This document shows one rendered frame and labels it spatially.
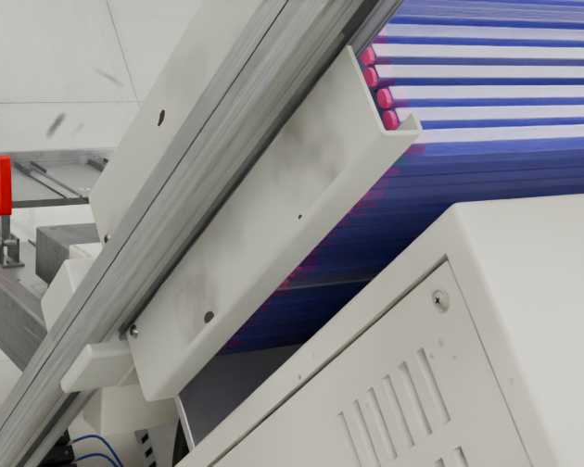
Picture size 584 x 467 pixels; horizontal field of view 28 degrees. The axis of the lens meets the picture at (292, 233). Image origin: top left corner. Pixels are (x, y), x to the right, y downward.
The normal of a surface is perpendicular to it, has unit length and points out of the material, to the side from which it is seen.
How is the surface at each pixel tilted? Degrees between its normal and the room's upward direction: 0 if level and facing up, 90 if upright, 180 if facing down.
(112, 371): 90
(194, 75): 90
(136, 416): 44
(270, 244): 90
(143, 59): 0
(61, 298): 90
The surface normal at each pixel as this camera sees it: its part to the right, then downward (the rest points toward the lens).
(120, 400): 0.52, 0.26
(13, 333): -0.85, 0.07
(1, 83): 0.43, -0.48
